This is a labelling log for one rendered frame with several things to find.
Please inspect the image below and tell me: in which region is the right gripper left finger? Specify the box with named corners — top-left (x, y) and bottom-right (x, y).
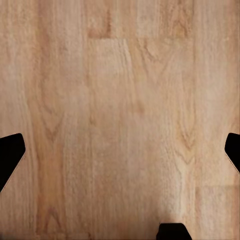
top-left (0, 133), bottom-right (26, 192)

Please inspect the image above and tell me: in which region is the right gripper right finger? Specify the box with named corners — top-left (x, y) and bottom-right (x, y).
top-left (224, 133), bottom-right (240, 172)

